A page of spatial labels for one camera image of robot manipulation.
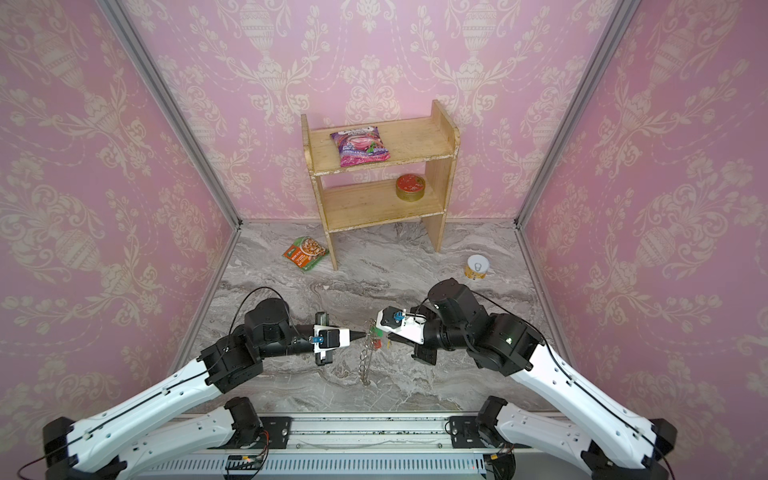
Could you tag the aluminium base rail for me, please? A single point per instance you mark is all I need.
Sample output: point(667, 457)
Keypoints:
point(361, 446)

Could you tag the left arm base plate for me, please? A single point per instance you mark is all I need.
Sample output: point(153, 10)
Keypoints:
point(271, 431)

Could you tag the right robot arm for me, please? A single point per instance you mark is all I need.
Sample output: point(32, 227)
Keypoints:
point(598, 435)

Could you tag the small yellow pull-tab can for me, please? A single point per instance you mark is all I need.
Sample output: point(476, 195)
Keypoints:
point(476, 267)

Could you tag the round red-lid tin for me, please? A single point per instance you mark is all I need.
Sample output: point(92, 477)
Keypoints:
point(410, 187)

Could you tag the green orange soup packet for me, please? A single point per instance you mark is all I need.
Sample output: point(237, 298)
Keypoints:
point(305, 252)

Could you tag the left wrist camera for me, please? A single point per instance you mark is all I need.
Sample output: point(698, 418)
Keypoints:
point(327, 338)

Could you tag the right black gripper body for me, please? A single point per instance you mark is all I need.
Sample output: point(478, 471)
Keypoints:
point(427, 352)

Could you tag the purple snack bag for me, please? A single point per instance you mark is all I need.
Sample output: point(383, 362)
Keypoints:
point(359, 146)

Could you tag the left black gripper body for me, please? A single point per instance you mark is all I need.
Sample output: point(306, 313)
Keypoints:
point(324, 360)

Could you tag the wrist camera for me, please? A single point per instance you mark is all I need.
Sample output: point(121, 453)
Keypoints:
point(404, 325)
point(327, 338)

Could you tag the metal ring plate with keyrings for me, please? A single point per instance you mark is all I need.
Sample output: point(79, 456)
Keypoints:
point(365, 359)

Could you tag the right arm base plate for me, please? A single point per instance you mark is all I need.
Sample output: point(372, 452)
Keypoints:
point(463, 433)

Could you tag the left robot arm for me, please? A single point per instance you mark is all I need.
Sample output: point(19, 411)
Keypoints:
point(142, 432)

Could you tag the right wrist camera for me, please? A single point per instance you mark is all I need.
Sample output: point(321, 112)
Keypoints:
point(404, 325)

